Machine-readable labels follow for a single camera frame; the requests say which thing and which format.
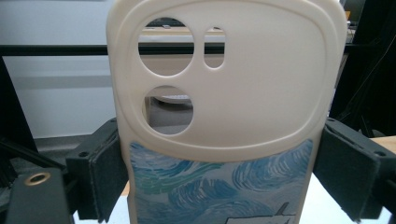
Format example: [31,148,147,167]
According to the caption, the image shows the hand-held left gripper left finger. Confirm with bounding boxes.
[64,117,130,224]

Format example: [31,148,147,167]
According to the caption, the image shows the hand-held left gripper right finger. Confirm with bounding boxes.
[312,117,396,223]

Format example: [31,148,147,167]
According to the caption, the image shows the cream painted phone case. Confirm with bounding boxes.
[106,0,349,224]

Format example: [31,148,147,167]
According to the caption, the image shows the black frame strut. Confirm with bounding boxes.
[0,57,68,188]

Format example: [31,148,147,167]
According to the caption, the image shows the black horizontal frame bar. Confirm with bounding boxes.
[0,43,226,57]

